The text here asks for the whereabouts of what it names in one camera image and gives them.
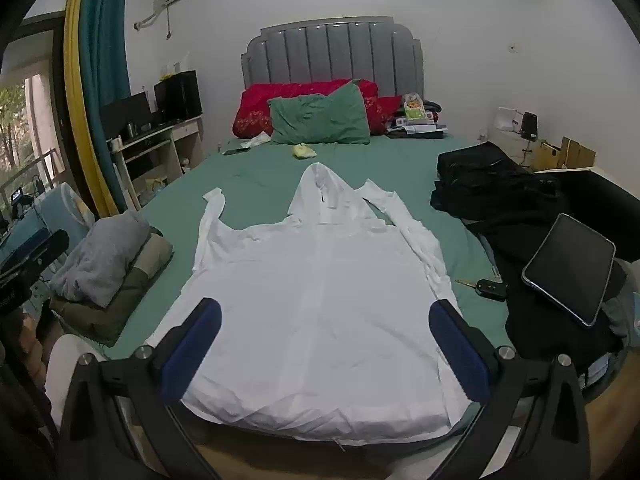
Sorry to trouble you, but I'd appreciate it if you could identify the bed with green sheet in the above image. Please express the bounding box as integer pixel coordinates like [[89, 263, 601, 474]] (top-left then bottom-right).
[[50, 16, 626, 446]]

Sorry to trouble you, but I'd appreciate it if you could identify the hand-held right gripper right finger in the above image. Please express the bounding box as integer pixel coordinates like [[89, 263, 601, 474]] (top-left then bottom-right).
[[429, 299, 598, 480]]

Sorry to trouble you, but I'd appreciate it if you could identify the olive folded garment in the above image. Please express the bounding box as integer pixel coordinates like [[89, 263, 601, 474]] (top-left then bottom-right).
[[49, 227, 175, 348]]

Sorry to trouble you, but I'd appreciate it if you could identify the glass balcony door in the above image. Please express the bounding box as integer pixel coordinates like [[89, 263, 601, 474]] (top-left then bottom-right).
[[0, 72, 57, 196]]

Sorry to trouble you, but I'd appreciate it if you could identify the green pillow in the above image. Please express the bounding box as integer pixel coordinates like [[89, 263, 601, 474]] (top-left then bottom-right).
[[267, 82, 372, 145]]

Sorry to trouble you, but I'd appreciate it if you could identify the cardboard box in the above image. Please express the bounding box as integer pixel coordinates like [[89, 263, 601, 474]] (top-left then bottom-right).
[[535, 136, 597, 173]]

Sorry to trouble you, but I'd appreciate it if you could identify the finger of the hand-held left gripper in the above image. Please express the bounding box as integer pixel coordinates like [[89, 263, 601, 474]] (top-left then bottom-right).
[[0, 229, 71, 281]]

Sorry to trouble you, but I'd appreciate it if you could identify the black computer tower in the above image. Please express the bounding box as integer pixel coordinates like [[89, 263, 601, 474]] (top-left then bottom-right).
[[154, 70, 203, 122]]

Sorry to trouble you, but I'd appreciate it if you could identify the grey folded garment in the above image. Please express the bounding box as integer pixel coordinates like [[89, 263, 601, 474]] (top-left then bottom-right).
[[50, 209, 151, 308]]

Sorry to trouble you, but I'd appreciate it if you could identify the black monitor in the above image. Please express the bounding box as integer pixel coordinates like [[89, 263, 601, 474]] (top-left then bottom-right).
[[100, 91, 152, 139]]

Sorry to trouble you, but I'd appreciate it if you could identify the white hooded jacket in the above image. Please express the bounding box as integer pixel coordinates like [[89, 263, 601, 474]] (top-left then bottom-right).
[[150, 162, 473, 443]]

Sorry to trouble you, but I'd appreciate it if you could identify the black tablet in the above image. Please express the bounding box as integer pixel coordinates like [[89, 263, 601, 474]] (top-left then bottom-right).
[[521, 213, 617, 327]]

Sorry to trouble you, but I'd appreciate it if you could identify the yellow curtain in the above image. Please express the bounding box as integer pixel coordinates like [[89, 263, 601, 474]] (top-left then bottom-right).
[[63, 0, 121, 216]]

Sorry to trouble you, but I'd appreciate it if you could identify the black car key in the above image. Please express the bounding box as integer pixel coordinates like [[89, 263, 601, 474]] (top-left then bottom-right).
[[456, 278, 508, 302]]

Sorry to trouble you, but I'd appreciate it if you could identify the teal curtain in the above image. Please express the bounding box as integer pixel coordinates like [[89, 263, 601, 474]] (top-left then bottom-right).
[[80, 0, 132, 211]]

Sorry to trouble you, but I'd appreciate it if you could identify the black clothes pile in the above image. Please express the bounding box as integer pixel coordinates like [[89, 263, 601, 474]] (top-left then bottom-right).
[[430, 141, 566, 221]]

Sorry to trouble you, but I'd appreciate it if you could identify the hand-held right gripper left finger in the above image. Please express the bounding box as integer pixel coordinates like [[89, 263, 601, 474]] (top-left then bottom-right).
[[57, 297, 223, 480]]

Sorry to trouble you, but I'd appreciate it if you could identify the dark cloth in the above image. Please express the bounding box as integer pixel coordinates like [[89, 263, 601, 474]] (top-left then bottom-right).
[[467, 210, 628, 368]]

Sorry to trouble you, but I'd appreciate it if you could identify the white nightstand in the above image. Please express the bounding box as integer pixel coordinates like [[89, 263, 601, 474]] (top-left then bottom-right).
[[482, 125, 541, 168]]

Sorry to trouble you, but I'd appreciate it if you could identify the green snack bag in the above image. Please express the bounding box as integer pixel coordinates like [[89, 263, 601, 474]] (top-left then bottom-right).
[[402, 92, 426, 121]]

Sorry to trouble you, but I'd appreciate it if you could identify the stack of books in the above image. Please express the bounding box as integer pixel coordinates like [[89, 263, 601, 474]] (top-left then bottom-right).
[[385, 110, 448, 139]]

